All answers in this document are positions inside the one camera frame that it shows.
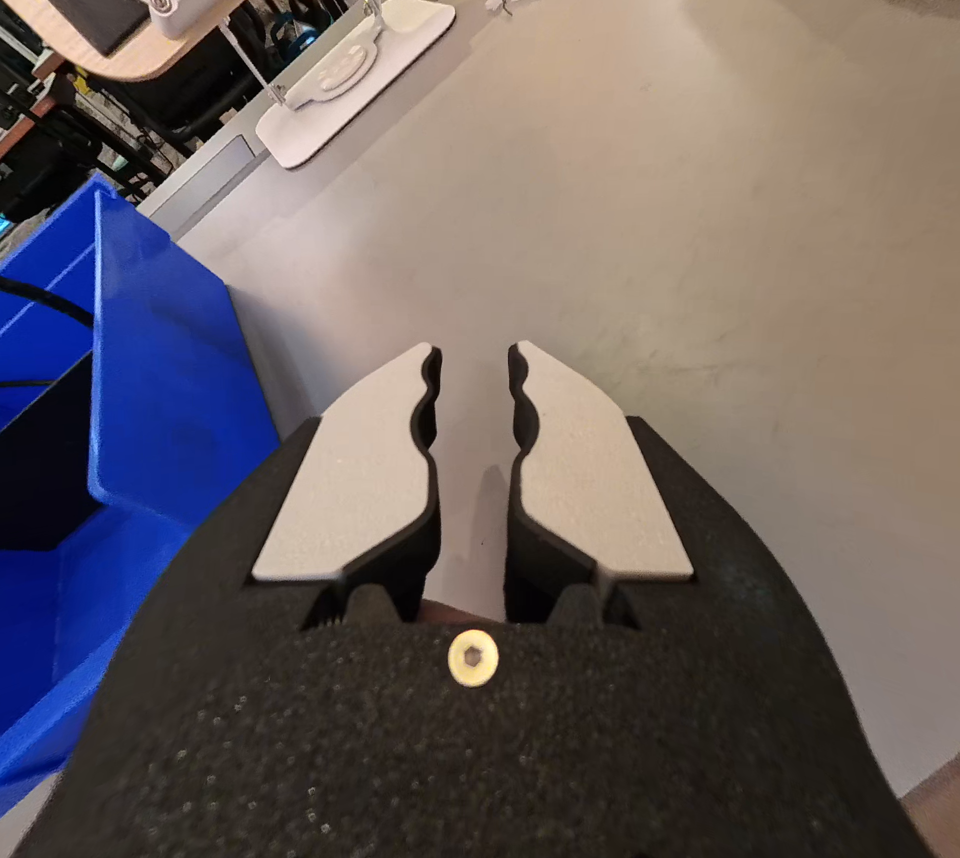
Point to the black divider panel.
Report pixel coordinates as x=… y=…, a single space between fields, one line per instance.
x=37 y=468

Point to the white board stand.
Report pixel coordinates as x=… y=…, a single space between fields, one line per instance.
x=405 y=32

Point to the blue container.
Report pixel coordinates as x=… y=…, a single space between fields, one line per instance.
x=296 y=36

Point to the blue plastic bin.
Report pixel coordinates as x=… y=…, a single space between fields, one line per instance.
x=165 y=385

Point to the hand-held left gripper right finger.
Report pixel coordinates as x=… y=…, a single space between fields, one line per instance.
x=592 y=490

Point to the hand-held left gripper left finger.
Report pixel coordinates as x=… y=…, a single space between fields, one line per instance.
x=352 y=490

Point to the grey desk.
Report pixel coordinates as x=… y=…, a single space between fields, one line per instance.
x=675 y=197

